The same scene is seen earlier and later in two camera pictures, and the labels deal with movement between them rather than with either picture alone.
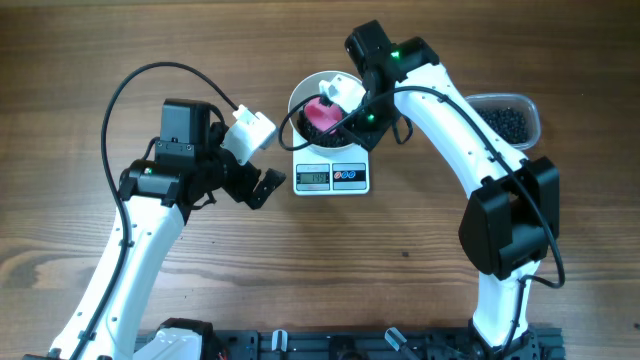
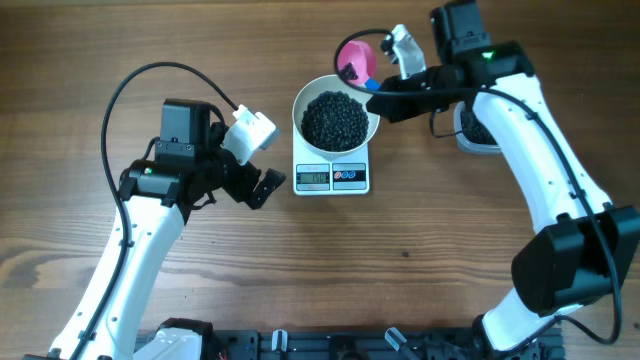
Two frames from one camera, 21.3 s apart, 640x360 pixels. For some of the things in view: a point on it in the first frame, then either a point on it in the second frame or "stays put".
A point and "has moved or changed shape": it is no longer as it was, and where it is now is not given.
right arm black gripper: x=368 y=138 to x=397 y=111
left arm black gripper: x=240 y=190 stays put
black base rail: x=529 y=343 stays put
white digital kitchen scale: x=342 y=174 stays put
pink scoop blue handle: x=321 y=114 has moved or changed shape
